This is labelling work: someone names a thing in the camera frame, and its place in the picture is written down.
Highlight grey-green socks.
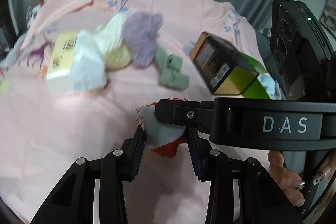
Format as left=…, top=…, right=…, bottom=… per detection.
left=155, top=46, right=190, bottom=90

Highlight yellow leaf print tissue pack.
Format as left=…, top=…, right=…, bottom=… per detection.
left=45, top=32, right=80, bottom=88

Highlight white and yellow fleece towel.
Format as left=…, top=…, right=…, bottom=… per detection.
left=96, top=13, right=132, bottom=71

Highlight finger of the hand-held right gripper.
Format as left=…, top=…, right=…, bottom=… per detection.
left=155, top=99, right=216, bottom=136

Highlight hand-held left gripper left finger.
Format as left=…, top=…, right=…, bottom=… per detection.
left=30, top=129, right=147, bottom=224

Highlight green storage bin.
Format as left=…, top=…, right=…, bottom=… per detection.
left=240, top=54, right=276, bottom=100

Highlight pink printed bed sheet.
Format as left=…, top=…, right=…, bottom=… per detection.
left=0, top=0, right=273, bottom=224

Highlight person's right hand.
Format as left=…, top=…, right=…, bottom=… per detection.
left=268, top=150, right=334, bottom=207

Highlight grey and red small cloth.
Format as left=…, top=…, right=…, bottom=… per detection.
left=134, top=97, right=188, bottom=159

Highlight purple fluffy cloth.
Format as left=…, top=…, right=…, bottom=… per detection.
left=123, top=11, right=164, bottom=67

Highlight light blue towel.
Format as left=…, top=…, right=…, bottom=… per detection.
left=70, top=29, right=109, bottom=92

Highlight black and gold tin box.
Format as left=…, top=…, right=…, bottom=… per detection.
left=189, top=31, right=259, bottom=96

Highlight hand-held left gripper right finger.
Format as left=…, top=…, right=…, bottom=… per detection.
left=186, top=127, right=301, bottom=224

